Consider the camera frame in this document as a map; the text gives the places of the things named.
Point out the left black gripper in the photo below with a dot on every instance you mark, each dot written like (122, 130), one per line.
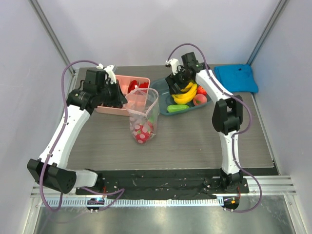
(120, 99)

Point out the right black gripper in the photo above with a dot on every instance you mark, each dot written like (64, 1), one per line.
(174, 82)

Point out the yellow banana bunch toy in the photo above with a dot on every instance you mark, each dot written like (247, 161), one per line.
(185, 97)

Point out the clear pink zip top bag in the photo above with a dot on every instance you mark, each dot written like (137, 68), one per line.
(142, 106)

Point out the pink dragon fruit toy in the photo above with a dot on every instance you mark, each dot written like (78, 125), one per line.
(144, 130)

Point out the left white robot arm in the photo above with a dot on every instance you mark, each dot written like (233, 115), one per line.
(50, 169)

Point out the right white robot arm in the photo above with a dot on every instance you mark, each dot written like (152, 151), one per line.
(227, 114)

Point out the pink divided organizer box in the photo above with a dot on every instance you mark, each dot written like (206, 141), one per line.
(124, 83)

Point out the teal plastic fruit tray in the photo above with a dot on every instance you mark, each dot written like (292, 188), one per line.
(166, 100)

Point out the red fabric item left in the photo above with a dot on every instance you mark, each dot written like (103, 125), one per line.
(132, 85)

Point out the red fabric item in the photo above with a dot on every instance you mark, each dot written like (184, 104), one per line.
(132, 85)
(144, 87)

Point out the green cucumber toy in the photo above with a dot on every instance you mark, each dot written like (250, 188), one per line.
(177, 108)

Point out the red strawberry toy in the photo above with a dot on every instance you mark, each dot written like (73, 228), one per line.
(201, 90)

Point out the pink peach toy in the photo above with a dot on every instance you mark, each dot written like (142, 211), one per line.
(199, 99)

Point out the red fabric item right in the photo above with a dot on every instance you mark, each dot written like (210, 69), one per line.
(144, 87)

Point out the folded blue cloth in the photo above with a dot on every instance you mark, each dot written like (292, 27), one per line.
(236, 78)

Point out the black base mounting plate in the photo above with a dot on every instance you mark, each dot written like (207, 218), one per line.
(171, 184)

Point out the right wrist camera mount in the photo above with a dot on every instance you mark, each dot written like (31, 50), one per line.
(174, 64)

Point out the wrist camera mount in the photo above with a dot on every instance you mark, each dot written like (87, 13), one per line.
(110, 70)
(174, 64)

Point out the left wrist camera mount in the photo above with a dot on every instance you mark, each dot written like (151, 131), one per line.
(110, 70)

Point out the white slotted cable duct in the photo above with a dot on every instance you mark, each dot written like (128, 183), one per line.
(92, 202)

